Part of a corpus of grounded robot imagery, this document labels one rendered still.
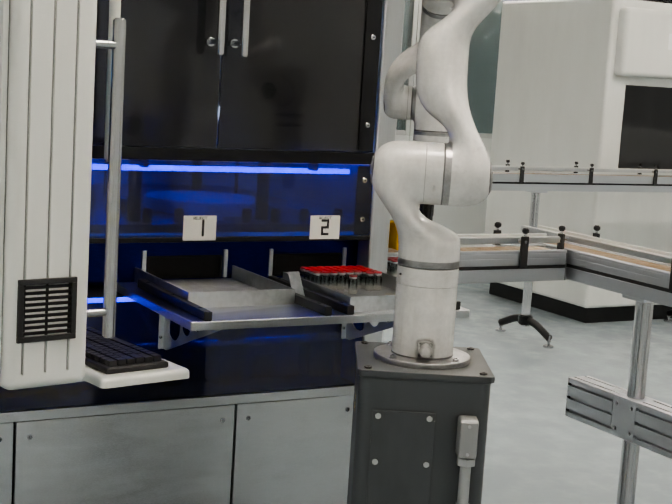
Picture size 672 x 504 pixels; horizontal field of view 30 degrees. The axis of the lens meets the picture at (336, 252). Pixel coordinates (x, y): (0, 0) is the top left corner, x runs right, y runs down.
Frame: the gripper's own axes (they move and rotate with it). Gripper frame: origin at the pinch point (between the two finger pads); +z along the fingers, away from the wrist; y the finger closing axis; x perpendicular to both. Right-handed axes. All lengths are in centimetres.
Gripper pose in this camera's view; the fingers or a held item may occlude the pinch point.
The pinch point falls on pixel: (426, 211)
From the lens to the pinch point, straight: 288.7
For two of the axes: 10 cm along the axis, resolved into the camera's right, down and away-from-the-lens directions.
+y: -8.7, 0.2, -4.9
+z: -0.6, 9.9, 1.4
